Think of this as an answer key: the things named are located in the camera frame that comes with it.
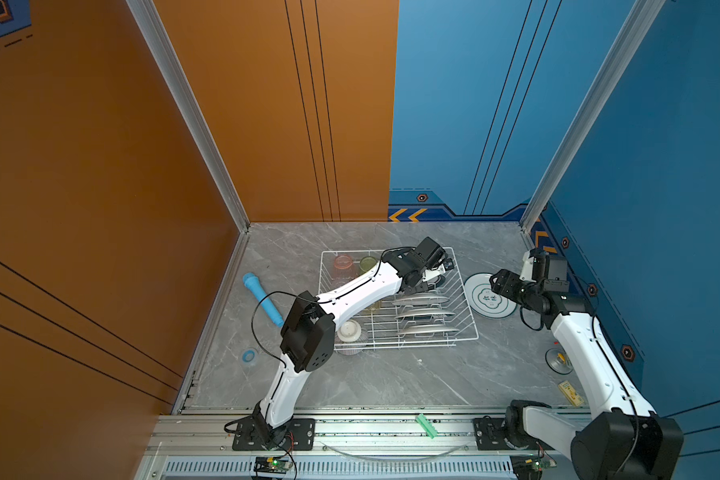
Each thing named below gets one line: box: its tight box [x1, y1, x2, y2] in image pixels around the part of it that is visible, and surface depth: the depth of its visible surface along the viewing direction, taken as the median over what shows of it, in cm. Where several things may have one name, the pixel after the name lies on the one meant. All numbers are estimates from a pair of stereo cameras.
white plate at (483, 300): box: [463, 272, 517, 318], surface depth 98 cm
